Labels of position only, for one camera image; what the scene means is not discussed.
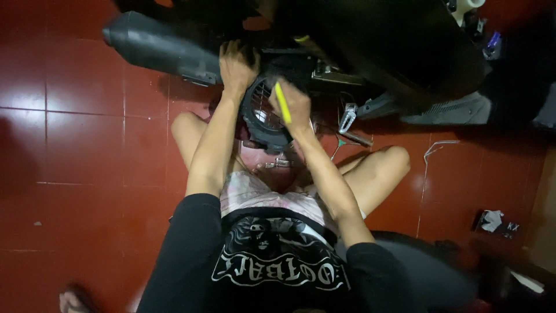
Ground person's left hand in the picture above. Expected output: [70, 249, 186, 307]
[218, 40, 261, 94]

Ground person's right hand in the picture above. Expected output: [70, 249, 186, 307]
[268, 78, 313, 135]

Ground yellow-handled screwdriver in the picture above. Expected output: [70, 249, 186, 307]
[274, 82, 292, 125]

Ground black round fan cover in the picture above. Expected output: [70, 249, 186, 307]
[240, 75, 294, 154]

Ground silver foot peg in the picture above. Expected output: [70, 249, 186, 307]
[338, 103, 358, 134]

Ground black exhaust muffler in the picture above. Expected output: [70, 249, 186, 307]
[103, 11, 224, 86]

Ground black motorcycle body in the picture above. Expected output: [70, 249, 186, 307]
[114, 0, 556, 130]

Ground person's left leg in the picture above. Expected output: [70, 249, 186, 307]
[170, 112, 247, 174]

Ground person's leg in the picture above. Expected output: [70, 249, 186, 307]
[170, 112, 247, 174]
[304, 145, 411, 217]

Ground person's pink white shorts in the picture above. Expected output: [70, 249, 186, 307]
[219, 170, 367, 237]

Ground person's right leg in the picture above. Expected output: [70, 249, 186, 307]
[304, 145, 411, 217]

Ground person's black printed shirt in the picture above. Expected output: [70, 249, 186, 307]
[136, 193, 418, 313]

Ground white plastic part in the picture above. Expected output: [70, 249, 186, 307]
[451, 0, 486, 27]

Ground blue white bottle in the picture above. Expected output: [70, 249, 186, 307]
[483, 31, 504, 61]

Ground black box with white paper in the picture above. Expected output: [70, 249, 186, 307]
[473, 210, 521, 240]

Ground white paper sheet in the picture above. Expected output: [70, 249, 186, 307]
[510, 270, 545, 294]

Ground green-handled tool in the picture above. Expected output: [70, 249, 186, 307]
[330, 133, 374, 161]

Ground thin white wire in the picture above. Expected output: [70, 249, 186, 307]
[416, 140, 460, 238]

